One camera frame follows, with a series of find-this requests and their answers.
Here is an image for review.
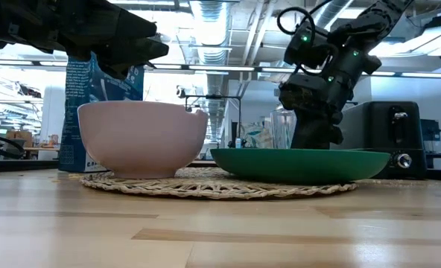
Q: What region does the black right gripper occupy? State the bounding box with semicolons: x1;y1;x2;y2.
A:
279;70;355;150

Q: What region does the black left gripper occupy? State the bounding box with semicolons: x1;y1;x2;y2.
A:
15;0;169;81

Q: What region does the blue cereal box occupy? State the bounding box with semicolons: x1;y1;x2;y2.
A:
58;51;145;174

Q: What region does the black monitor on arm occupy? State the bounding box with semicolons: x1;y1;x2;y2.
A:
420;118;441;162

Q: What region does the clear drinking glass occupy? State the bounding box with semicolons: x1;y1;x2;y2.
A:
270;106;298;150

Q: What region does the green plate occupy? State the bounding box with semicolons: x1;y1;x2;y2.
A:
209;147;391;185

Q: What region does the black toaster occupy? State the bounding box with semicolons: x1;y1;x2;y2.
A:
331;100;428;179

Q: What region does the leaf patterned white bag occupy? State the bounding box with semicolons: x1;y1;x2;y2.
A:
241;121;273;149

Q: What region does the pink ceramic bowl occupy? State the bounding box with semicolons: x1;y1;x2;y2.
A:
77;100;209;179

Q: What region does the white cylindrical column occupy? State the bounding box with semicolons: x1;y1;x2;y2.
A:
39;84;68;161

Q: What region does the round woven straw placemat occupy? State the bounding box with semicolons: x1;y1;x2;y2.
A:
79;167;358;201

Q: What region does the brown cardboard box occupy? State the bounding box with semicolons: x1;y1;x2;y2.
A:
6;130;34;148

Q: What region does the black curved cable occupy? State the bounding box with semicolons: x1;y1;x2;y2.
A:
0;133;26;160

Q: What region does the black aluminium table frame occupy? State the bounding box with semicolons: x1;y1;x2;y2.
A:
0;159;441;182

